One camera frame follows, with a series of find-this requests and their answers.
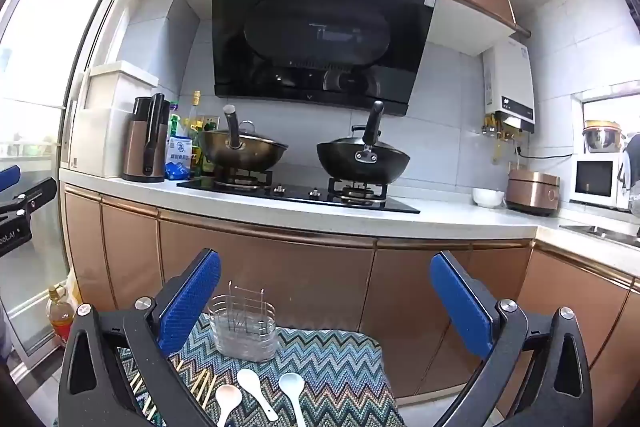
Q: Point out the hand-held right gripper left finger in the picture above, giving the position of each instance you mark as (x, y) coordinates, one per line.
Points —
(192, 302)

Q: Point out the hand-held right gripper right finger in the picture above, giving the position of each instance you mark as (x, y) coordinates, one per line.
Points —
(460, 307)

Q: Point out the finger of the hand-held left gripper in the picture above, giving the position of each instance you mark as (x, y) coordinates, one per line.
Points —
(9, 179)
(35, 199)

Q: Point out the clear plastic utensil holder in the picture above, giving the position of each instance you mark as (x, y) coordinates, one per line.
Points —
(245, 337)

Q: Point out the bunch of bamboo chopsticks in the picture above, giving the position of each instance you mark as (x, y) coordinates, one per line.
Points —
(204, 382)

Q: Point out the white ceramic spoon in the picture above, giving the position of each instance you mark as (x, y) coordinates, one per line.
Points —
(226, 398)
(251, 381)
(291, 384)

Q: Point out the large cooking oil bottle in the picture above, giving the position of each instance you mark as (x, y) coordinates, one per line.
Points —
(61, 322)

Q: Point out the white storage box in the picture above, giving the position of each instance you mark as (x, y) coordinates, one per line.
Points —
(110, 122)

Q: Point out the white bowl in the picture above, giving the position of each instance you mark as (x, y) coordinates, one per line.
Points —
(488, 198)

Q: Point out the brown electric kettle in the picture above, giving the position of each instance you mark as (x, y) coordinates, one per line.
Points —
(135, 147)

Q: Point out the copper base cabinets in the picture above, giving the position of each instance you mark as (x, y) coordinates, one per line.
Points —
(300, 267)

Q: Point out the sliding glass door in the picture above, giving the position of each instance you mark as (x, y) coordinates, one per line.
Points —
(45, 57)

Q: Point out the copper rice cooker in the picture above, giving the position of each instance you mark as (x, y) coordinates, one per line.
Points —
(530, 192)

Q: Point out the dark sauce bottle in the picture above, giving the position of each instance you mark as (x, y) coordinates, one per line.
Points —
(205, 162)

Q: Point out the zigzag knitted cloth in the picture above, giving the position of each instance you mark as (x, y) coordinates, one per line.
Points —
(325, 372)

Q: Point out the black gas stove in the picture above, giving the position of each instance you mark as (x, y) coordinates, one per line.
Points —
(300, 197)

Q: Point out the white blue salt bag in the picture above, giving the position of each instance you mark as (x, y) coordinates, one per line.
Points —
(180, 152)

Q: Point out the steel sink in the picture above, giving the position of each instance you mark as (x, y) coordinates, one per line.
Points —
(600, 234)

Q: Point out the green bottle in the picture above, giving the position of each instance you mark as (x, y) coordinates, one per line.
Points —
(174, 122)

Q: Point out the steel wok with lid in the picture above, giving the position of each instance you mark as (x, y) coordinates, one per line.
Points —
(250, 152)

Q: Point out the black wok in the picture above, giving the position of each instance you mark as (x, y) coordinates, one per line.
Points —
(360, 167)

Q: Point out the white microwave oven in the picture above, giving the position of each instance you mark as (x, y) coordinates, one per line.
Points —
(592, 182)

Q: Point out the brass pipe valves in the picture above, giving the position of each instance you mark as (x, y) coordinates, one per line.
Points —
(492, 127)

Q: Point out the yellow cap oil bottle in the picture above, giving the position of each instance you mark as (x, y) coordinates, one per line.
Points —
(196, 107)

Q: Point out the steel pot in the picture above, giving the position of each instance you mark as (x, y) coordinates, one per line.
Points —
(602, 138)

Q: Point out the white water heater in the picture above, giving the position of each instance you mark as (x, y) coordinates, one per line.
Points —
(507, 82)

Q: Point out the kitchen window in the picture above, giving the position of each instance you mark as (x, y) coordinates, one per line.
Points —
(605, 107)

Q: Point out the black range hood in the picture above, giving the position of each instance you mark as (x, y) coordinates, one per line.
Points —
(320, 32)

